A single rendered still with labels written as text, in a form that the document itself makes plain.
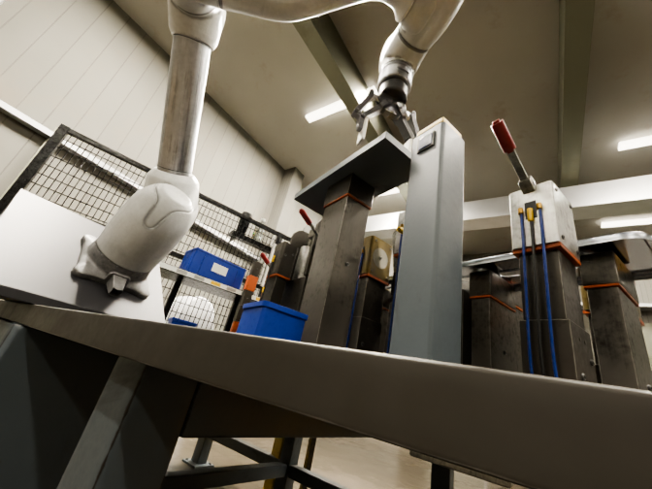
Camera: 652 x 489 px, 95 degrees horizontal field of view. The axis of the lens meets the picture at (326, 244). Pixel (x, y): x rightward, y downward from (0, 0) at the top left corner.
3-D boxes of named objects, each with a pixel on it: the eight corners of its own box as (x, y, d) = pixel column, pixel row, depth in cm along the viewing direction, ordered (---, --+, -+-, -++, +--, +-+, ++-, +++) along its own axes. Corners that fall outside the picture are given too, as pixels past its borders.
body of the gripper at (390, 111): (387, 71, 75) (382, 96, 71) (415, 86, 77) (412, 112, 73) (373, 93, 81) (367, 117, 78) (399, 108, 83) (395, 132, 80)
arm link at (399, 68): (420, 70, 79) (418, 85, 76) (400, 96, 87) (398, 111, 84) (390, 53, 76) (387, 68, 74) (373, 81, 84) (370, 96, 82)
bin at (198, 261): (240, 291, 164) (247, 270, 169) (187, 271, 146) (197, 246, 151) (225, 293, 175) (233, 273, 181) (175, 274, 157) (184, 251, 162)
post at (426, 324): (465, 397, 38) (468, 143, 57) (429, 387, 35) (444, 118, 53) (416, 388, 44) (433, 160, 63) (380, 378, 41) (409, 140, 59)
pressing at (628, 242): (682, 280, 56) (680, 274, 57) (651, 230, 45) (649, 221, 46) (299, 313, 163) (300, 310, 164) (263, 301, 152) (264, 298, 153)
